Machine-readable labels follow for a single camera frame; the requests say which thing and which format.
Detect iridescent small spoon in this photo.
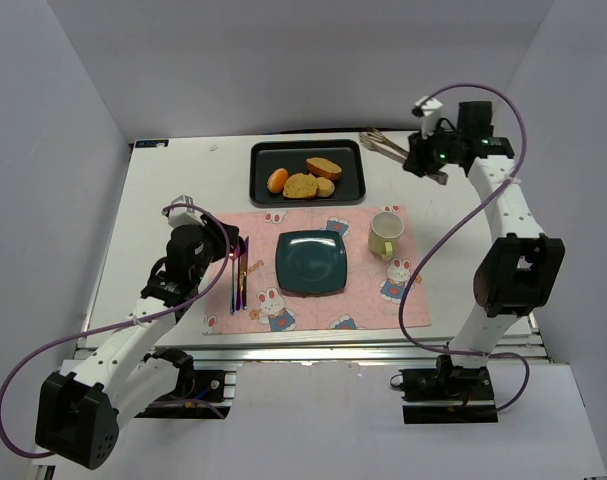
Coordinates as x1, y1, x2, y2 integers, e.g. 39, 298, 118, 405
230, 238, 243, 315

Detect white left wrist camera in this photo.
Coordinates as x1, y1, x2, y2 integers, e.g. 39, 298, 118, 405
162, 194, 204, 228

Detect pale yellow mug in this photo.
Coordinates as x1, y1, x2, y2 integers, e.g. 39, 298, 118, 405
368, 211, 404, 261

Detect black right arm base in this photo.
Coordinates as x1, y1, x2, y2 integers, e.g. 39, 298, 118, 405
390, 355, 498, 425

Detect dark teal square plate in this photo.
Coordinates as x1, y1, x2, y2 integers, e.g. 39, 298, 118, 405
275, 230, 347, 295

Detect black baking tray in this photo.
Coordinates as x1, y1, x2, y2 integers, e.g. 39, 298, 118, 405
249, 139, 366, 208

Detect crusty speckled bread slice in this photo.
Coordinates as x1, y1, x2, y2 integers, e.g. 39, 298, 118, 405
306, 157, 343, 180

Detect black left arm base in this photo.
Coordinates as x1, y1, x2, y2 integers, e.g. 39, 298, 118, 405
137, 347, 235, 420

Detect pink bunny placemat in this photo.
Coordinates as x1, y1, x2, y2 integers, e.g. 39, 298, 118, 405
198, 205, 431, 335

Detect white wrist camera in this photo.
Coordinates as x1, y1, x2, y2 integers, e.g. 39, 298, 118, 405
162, 194, 204, 228
412, 96, 443, 139

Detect glossy orange round bun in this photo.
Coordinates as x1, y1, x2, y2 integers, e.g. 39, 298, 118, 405
267, 168, 289, 194

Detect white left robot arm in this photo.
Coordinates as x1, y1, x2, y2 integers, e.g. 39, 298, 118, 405
35, 215, 239, 470

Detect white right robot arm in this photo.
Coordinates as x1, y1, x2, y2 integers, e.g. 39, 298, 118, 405
404, 98, 565, 369

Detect steel serving tongs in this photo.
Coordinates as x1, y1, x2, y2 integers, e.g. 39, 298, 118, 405
358, 127, 448, 186

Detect small pale round bun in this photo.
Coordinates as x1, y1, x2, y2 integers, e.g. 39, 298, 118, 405
316, 177, 335, 198

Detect aluminium table frame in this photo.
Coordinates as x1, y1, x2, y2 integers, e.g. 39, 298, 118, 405
22, 319, 554, 480

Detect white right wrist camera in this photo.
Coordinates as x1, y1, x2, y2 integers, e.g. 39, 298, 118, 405
412, 96, 443, 139

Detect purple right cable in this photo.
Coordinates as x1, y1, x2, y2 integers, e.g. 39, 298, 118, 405
397, 82, 531, 414

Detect blue label sticker left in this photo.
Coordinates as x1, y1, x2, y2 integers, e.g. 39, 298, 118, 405
134, 139, 169, 149

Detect iridescent large spoon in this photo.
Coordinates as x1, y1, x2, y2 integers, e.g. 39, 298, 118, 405
235, 238, 247, 311

